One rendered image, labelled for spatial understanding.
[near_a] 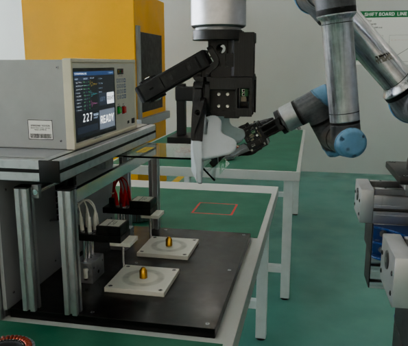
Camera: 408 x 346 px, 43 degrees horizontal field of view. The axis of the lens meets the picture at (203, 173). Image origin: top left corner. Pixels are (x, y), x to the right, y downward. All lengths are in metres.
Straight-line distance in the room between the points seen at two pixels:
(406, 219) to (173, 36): 5.54
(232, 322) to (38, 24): 4.41
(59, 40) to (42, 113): 3.96
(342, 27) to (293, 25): 5.19
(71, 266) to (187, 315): 0.27
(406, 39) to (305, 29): 1.14
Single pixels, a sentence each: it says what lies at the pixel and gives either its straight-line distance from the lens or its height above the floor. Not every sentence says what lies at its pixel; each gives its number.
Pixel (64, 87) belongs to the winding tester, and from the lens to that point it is 1.22.
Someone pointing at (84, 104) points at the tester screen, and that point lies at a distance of 1.28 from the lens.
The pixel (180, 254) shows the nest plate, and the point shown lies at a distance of 1.50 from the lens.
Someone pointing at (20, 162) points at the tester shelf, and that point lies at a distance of 1.14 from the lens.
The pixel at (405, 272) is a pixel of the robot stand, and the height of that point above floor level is 0.97.
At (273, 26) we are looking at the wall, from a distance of 6.53.
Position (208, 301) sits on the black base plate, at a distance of 1.25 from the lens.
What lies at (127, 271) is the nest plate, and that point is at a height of 0.78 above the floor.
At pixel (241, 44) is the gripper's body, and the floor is 1.33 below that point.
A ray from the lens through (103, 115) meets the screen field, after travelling 1.38.
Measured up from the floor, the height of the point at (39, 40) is 1.52.
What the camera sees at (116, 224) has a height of 0.92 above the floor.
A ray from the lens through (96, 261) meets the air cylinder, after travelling 1.37.
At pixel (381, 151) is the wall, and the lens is 6.63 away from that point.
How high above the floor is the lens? 1.31
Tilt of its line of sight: 12 degrees down
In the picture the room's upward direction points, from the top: straight up
